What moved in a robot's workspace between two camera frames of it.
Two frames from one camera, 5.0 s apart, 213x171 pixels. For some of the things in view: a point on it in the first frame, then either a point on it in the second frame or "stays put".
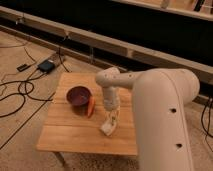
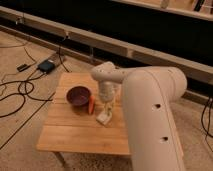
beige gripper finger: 117,117 -> 111,108
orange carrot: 92,102 stays put
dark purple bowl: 78,95 stays put
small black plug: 22,67 stays put
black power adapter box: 46,66 stays put
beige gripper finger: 109,117 -> 105,107
